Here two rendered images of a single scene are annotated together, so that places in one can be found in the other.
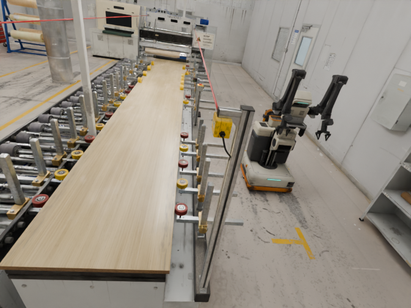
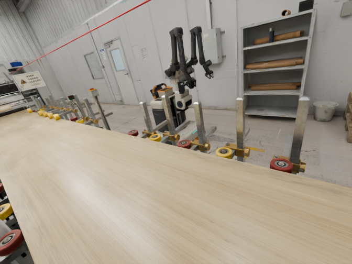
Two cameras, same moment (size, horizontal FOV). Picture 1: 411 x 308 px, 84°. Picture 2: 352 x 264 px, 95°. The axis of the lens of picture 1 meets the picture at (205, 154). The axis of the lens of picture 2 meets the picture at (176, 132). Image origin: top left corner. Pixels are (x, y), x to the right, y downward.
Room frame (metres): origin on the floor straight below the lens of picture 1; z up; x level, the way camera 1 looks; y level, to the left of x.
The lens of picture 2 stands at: (0.87, 0.73, 1.40)
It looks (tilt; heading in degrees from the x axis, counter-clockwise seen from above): 26 degrees down; 321
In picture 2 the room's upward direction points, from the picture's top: 12 degrees counter-clockwise
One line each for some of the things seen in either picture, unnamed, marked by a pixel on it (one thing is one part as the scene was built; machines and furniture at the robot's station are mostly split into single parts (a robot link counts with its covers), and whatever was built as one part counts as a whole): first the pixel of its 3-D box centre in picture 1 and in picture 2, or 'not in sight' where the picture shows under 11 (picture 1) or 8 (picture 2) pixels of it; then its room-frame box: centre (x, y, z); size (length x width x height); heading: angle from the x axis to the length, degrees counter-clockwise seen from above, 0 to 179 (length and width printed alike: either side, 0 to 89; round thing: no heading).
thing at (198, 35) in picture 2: (333, 98); (200, 46); (2.33, -1.16, 1.41); 0.11 x 0.06 x 0.43; 98
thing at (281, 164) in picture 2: (180, 213); (279, 173); (1.01, 0.09, 0.85); 0.08 x 0.08 x 0.11
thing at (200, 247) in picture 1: (194, 113); not in sight; (3.16, 0.26, 0.67); 5.11 x 0.08 x 0.10; 8
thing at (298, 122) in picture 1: (292, 126); (185, 83); (2.46, -0.93, 0.99); 0.28 x 0.16 x 0.22; 98
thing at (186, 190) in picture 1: (208, 192); (237, 145); (1.29, -0.07, 0.82); 0.43 x 0.03 x 0.04; 98
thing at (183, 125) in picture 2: (204, 155); (173, 133); (1.78, 0.00, 0.83); 0.43 x 0.03 x 0.04; 98
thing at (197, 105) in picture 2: (200, 169); (201, 136); (1.49, 0.02, 0.88); 0.04 x 0.04 x 0.48; 8
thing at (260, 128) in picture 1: (271, 141); (170, 109); (2.84, -0.87, 0.59); 0.55 x 0.34 x 0.83; 98
